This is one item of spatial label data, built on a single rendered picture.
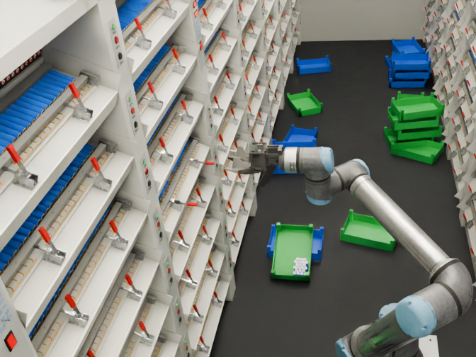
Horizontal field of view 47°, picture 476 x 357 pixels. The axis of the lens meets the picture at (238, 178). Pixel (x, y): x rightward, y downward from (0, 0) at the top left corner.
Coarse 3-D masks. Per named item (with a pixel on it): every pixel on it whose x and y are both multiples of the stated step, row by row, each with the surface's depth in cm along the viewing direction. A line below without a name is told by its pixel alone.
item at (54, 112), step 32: (32, 64) 132; (64, 64) 139; (0, 96) 121; (32, 96) 126; (64, 96) 128; (96, 96) 136; (0, 128) 114; (32, 128) 116; (64, 128) 123; (96, 128) 133; (0, 160) 107; (32, 160) 113; (64, 160) 117; (0, 192) 103; (32, 192) 106; (0, 224) 98
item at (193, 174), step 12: (192, 132) 228; (204, 144) 231; (204, 156) 225; (192, 168) 217; (168, 180) 207; (192, 180) 211; (180, 192) 204; (168, 216) 192; (180, 216) 198; (168, 228) 188; (168, 240) 182
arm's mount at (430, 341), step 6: (426, 336) 235; (432, 336) 235; (420, 342) 233; (426, 342) 233; (432, 342) 232; (420, 348) 231; (426, 348) 230; (432, 348) 230; (426, 354) 228; (432, 354) 227
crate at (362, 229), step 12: (348, 216) 324; (360, 216) 325; (348, 228) 322; (360, 228) 321; (372, 228) 320; (384, 228) 319; (348, 240) 312; (360, 240) 309; (372, 240) 305; (384, 240) 311
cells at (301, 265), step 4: (296, 260) 292; (300, 260) 291; (304, 260) 291; (296, 264) 290; (300, 264) 290; (304, 264) 289; (296, 268) 289; (300, 268) 289; (304, 268) 288; (296, 272) 289; (300, 272) 288; (304, 272) 287
